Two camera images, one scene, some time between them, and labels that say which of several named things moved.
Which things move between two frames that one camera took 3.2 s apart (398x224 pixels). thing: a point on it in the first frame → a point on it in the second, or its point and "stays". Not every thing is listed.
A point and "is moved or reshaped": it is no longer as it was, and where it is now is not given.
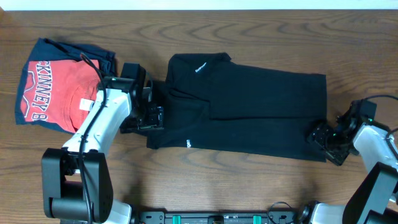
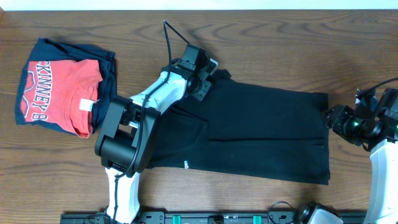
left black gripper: [156, 120] → [206, 88]
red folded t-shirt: [61, 92] stays
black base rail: [217, 217] stays
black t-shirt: [213, 102] is moved or reshaped
